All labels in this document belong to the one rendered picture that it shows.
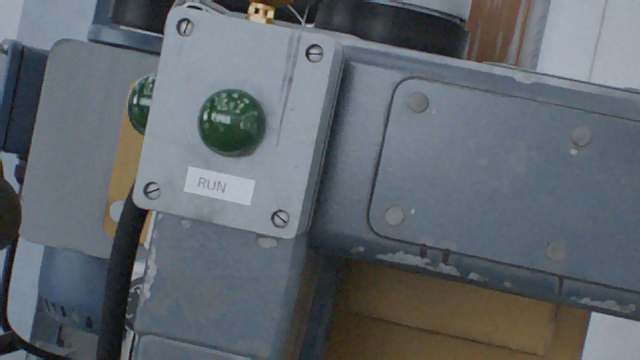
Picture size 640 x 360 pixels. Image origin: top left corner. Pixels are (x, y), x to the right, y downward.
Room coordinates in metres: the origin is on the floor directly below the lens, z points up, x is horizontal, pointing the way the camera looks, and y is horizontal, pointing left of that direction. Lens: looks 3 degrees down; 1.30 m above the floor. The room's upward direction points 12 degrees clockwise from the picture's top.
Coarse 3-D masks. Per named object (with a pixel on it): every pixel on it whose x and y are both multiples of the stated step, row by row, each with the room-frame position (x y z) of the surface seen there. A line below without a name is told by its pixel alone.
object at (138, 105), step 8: (144, 80) 0.60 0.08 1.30; (152, 80) 0.60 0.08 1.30; (136, 88) 0.60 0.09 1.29; (144, 88) 0.59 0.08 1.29; (152, 88) 0.59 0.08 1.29; (136, 96) 0.59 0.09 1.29; (144, 96) 0.59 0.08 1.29; (152, 96) 0.59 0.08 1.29; (128, 104) 0.60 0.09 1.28; (136, 104) 0.59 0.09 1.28; (144, 104) 0.59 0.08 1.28; (128, 112) 0.60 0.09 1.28; (136, 112) 0.59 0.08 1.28; (144, 112) 0.59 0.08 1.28; (136, 120) 0.59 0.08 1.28; (144, 120) 0.59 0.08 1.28; (136, 128) 0.60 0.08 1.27; (144, 128) 0.60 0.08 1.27
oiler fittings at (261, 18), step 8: (256, 0) 0.66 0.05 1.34; (264, 0) 0.65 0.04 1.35; (272, 0) 0.65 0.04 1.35; (280, 0) 0.65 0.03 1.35; (288, 0) 0.66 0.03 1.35; (256, 8) 0.66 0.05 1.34; (264, 8) 0.66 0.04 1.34; (272, 8) 0.66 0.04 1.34; (248, 16) 0.66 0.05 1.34; (256, 16) 0.66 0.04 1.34; (264, 16) 0.66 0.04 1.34; (272, 16) 0.66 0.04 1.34; (272, 24) 0.66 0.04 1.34
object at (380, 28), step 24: (336, 0) 0.75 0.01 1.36; (336, 24) 0.75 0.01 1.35; (360, 24) 0.74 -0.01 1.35; (384, 24) 0.73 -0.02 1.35; (408, 24) 0.73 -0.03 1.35; (432, 24) 0.74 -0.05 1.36; (456, 24) 0.75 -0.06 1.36; (408, 48) 0.73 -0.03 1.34; (432, 48) 0.74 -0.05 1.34; (456, 48) 0.75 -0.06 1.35
